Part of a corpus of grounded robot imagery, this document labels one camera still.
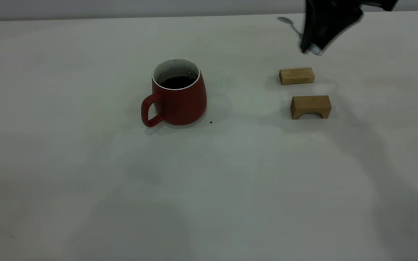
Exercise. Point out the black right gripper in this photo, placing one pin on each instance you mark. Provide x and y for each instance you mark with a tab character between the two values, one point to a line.
332	12

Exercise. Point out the red mug with white interior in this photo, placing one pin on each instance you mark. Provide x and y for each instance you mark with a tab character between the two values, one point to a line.
181	103

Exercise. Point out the flat rectangular wooden block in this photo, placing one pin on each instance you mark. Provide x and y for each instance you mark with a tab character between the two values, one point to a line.
296	76

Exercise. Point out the arched wooden block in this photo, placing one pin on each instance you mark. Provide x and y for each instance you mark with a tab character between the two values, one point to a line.
310	103

